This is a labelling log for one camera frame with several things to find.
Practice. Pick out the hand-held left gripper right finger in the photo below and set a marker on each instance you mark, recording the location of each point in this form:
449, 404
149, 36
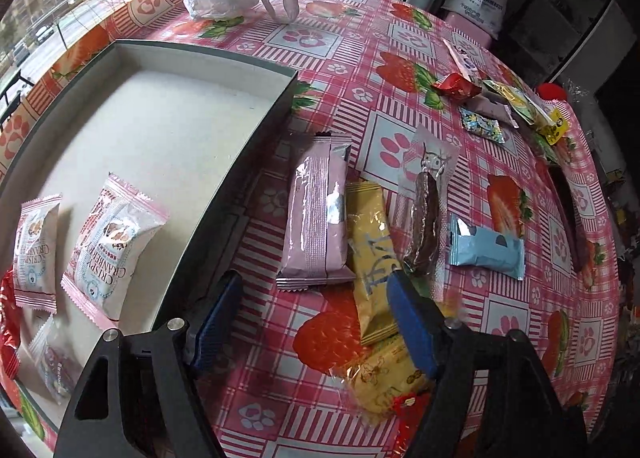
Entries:
411, 320

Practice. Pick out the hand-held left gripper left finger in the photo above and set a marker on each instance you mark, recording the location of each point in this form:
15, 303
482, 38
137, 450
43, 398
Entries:
220, 318

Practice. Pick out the pink snack packet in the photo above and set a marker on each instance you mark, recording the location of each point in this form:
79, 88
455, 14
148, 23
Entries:
315, 213

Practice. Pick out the grey cardboard box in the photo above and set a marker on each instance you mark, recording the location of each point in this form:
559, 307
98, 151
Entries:
165, 137

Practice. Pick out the clear packet with yellow biscuit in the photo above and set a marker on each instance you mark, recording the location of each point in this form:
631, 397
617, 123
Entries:
385, 378

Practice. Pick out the red foil snack packet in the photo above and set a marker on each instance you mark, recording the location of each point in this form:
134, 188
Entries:
407, 408

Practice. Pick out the light blue snack packet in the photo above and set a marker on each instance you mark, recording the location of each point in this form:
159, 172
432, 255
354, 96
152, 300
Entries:
485, 250

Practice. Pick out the clear packet with brown snack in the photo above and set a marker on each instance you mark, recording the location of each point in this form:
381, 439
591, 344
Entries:
425, 218

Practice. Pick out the large white cranberry snack packet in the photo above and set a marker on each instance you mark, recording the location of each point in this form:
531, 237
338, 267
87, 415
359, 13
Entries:
117, 248

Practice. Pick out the small white cranberry snack packet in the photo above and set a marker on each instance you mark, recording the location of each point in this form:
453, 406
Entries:
37, 253

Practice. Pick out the blue floral candy packet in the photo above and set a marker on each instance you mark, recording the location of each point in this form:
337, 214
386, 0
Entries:
482, 123

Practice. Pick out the lavender snack packet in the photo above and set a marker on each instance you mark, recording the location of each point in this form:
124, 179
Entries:
492, 105

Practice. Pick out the red candy packet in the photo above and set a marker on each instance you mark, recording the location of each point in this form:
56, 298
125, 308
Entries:
455, 86

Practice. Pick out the yellow cartoon snack packet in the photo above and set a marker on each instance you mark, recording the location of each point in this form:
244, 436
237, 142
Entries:
552, 125

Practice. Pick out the yellow green snack packet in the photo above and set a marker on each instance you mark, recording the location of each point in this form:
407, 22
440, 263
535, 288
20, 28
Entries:
515, 100

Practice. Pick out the red round object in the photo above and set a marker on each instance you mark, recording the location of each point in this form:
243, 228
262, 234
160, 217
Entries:
551, 90

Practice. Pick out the pink white slim packet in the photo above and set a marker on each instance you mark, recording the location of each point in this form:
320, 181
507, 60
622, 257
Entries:
462, 55

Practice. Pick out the pink checked strawberry tablecloth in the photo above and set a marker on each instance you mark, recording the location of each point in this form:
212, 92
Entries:
350, 42

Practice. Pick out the pink white box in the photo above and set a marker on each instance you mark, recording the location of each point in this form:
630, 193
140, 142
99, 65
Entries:
477, 2

